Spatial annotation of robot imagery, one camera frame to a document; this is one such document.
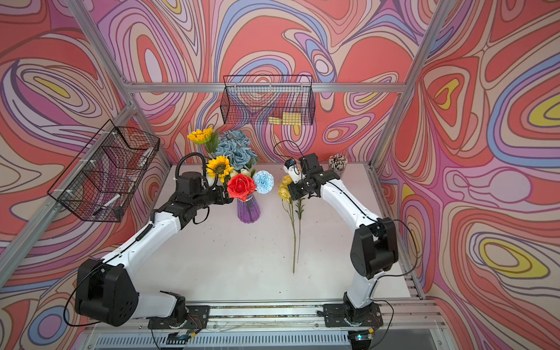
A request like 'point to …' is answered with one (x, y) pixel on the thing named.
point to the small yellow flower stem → (300, 212)
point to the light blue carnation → (264, 181)
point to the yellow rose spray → (284, 190)
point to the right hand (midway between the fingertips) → (293, 194)
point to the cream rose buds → (245, 171)
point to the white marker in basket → (114, 199)
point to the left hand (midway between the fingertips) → (233, 188)
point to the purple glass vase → (248, 211)
